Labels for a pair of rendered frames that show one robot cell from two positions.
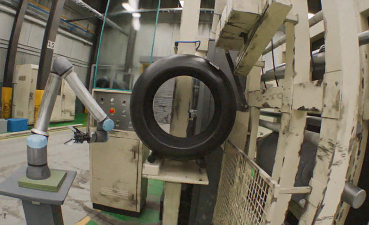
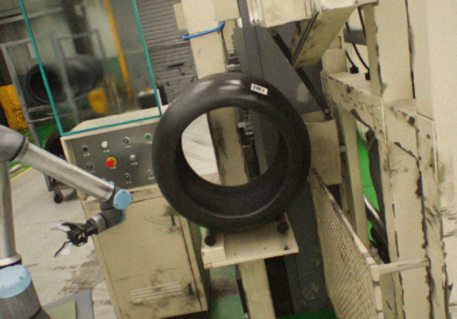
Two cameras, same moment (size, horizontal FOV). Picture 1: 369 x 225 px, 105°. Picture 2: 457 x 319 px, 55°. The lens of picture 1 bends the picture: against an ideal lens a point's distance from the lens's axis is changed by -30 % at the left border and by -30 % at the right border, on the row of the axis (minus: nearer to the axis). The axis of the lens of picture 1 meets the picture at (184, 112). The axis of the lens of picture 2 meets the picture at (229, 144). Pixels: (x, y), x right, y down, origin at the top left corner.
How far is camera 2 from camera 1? 0.64 m
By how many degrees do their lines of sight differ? 13
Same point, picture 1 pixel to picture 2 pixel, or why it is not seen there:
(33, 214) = not seen: outside the picture
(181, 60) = (209, 99)
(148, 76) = (169, 134)
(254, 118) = (345, 124)
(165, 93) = (173, 36)
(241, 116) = (323, 128)
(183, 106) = (228, 136)
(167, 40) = not seen: outside the picture
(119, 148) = (143, 218)
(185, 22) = not seen: outside the picture
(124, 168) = (163, 247)
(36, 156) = (21, 307)
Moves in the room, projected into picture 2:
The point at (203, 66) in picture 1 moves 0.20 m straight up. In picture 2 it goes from (243, 98) to (232, 39)
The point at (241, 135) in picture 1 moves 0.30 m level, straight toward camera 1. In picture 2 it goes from (330, 156) to (327, 183)
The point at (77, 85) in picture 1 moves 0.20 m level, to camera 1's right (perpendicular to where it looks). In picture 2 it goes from (49, 163) to (97, 154)
